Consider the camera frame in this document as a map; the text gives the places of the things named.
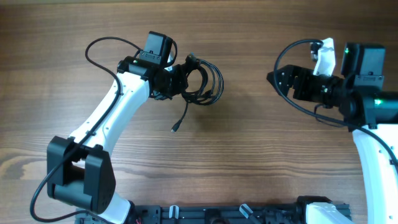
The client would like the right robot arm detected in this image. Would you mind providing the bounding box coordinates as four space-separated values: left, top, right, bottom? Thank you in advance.
267 39 397 223

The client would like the left camera cable black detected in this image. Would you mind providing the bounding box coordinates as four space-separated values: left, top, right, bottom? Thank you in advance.
29 37 141 223

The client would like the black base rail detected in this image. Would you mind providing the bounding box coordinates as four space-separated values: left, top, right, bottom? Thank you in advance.
74 203 352 224

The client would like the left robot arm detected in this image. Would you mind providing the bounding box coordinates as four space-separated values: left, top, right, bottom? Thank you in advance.
38 31 201 223

